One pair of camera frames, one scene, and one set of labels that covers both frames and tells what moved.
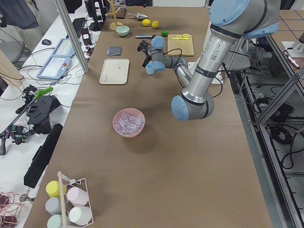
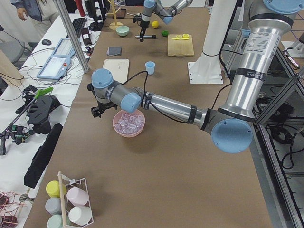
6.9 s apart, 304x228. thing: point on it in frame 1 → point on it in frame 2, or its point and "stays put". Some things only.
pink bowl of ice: (128, 122) stays put
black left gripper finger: (141, 45) → (96, 112)
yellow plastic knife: (176, 38) stays put
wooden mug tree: (113, 25) stays put
